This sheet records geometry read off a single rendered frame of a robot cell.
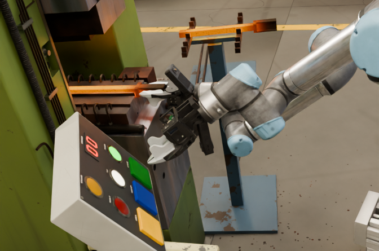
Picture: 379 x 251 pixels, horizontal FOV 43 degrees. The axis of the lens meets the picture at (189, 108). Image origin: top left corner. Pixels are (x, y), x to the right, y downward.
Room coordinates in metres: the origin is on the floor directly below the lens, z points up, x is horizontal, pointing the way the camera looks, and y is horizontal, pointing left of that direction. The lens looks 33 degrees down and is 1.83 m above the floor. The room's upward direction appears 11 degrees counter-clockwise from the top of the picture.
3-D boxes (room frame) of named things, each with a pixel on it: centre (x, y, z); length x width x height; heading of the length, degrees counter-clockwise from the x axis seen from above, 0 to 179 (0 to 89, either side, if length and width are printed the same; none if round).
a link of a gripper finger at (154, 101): (1.43, 0.12, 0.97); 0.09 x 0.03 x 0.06; 81
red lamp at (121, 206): (0.81, 0.19, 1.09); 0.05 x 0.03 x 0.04; 161
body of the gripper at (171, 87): (1.42, 0.01, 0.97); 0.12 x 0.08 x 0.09; 71
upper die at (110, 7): (1.52, 0.37, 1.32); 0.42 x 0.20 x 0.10; 71
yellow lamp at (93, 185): (0.80, 0.23, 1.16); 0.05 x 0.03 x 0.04; 161
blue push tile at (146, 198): (0.91, 0.16, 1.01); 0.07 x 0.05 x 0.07; 6
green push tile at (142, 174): (1.01, 0.17, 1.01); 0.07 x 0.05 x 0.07; 6
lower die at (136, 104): (1.52, 0.37, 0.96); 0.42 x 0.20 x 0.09; 71
